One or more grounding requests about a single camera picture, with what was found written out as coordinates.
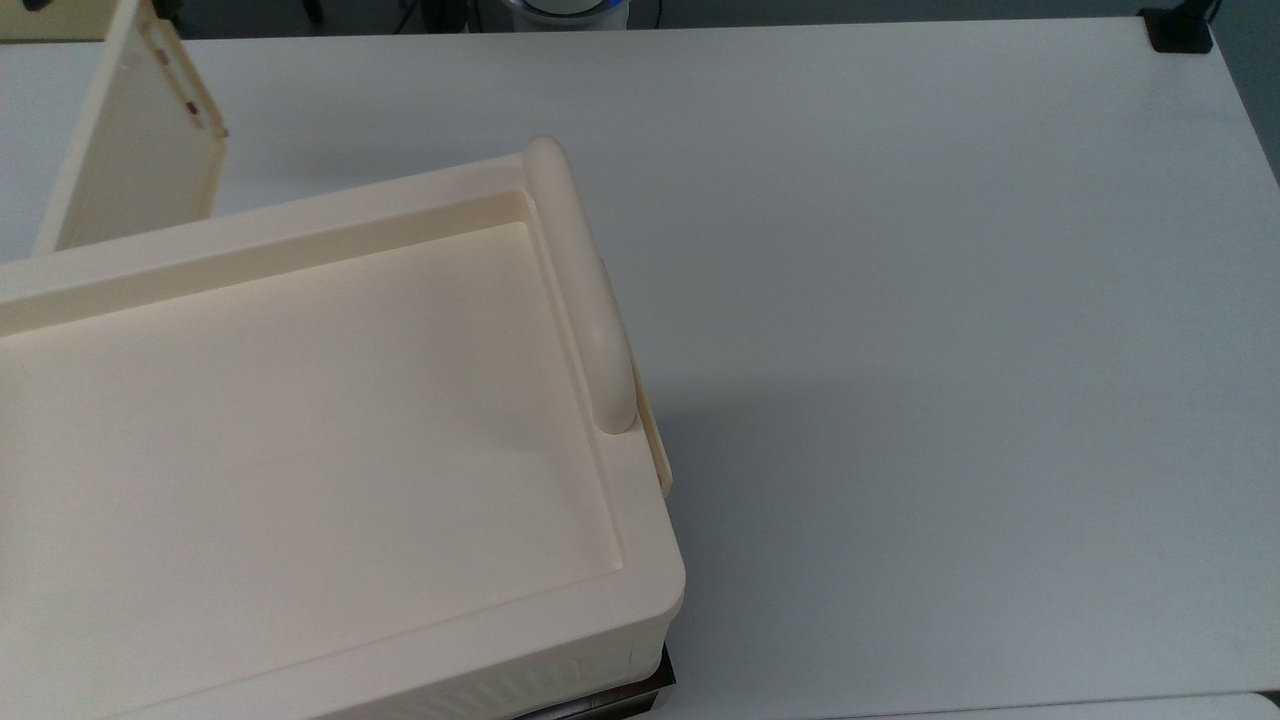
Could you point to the cream cabinet side latch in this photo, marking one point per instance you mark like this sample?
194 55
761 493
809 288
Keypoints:
655 440

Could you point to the cream cabinet door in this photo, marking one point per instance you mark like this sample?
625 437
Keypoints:
130 150

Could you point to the cream plastic appliance top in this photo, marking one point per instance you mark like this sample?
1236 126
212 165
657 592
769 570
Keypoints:
300 450

